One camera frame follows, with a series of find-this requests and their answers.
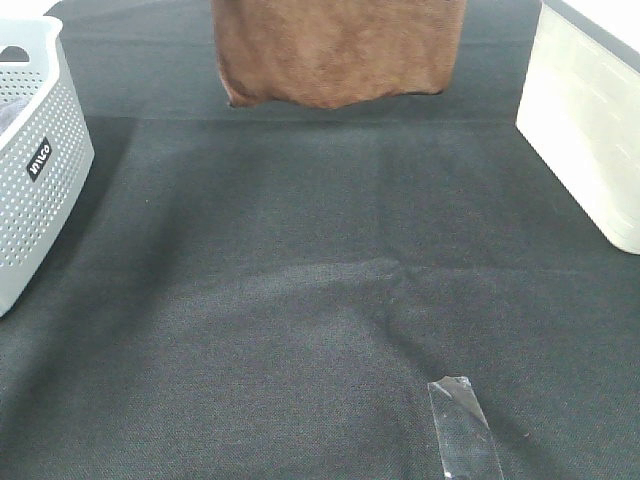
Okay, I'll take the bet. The brown towel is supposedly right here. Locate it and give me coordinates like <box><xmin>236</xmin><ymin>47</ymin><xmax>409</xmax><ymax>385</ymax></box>
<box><xmin>211</xmin><ymin>1</ymin><xmax>466</xmax><ymax>109</ymax></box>

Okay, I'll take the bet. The grey towel in basket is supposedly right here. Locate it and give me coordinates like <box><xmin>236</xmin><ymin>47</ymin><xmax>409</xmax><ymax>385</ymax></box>
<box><xmin>0</xmin><ymin>98</ymin><xmax>30</xmax><ymax>144</ymax></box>

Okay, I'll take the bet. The black table cloth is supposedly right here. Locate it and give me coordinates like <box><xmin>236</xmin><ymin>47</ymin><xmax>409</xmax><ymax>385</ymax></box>
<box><xmin>1</xmin><ymin>1</ymin><xmax>639</xmax><ymax>479</ymax></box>

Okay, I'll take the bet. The clear tape strip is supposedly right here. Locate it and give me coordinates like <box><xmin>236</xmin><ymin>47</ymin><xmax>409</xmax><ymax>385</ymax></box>
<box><xmin>428</xmin><ymin>376</ymin><xmax>504</xmax><ymax>480</ymax></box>

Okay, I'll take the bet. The white perforated laundry basket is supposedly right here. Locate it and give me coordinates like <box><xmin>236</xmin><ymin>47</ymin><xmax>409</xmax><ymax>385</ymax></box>
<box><xmin>1</xmin><ymin>16</ymin><xmax>94</xmax><ymax>313</ymax></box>

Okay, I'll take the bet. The white plastic storage bin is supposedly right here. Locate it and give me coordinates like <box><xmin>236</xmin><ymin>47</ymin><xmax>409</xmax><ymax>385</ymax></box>
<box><xmin>516</xmin><ymin>1</ymin><xmax>639</xmax><ymax>254</ymax></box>

